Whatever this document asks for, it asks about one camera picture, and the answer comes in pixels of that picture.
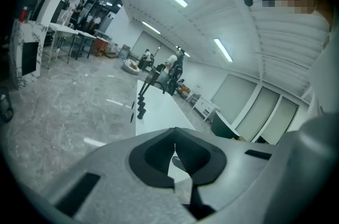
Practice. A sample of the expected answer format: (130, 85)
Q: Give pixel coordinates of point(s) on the black bathtub faucet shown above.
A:
(159, 84)

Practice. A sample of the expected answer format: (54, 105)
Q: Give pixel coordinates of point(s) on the white sink table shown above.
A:
(62, 29)

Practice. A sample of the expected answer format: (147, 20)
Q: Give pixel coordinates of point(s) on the frosted window panels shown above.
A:
(265, 109)

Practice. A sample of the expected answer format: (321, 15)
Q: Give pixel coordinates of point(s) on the white bathtub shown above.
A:
(161, 111)

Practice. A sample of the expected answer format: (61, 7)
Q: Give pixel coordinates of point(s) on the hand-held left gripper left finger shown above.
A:
(137, 162)

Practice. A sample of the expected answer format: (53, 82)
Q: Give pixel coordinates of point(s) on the white table with black legs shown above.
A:
(86, 36)

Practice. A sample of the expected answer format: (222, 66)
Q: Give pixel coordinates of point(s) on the person's white shirt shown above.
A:
(321, 69)

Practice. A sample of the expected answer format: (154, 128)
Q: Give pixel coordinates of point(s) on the black faucet knobs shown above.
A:
(141, 109)

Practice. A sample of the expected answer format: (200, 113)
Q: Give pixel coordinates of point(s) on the marble counter cabinet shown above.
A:
(29, 32)

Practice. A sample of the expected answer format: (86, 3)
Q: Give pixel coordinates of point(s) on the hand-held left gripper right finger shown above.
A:
(212, 162)

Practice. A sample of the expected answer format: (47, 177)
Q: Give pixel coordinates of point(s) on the dark round tub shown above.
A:
(222, 126)

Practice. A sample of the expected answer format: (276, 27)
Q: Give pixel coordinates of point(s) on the red bottle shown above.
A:
(23, 15)

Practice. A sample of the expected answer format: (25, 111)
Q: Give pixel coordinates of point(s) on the wooden cabinet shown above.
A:
(102, 45)

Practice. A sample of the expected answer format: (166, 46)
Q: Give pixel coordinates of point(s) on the round white cushion bed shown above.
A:
(130, 66)

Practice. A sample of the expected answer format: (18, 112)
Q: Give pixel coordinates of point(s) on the small white table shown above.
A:
(205, 106)

